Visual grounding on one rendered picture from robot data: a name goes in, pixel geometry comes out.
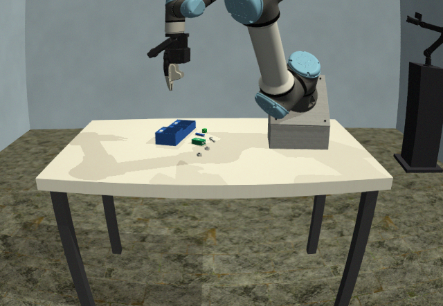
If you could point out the green 9v battery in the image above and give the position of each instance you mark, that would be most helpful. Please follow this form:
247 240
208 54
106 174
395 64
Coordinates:
198 141

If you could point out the blue rack of bins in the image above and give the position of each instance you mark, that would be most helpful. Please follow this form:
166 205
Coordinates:
175 134

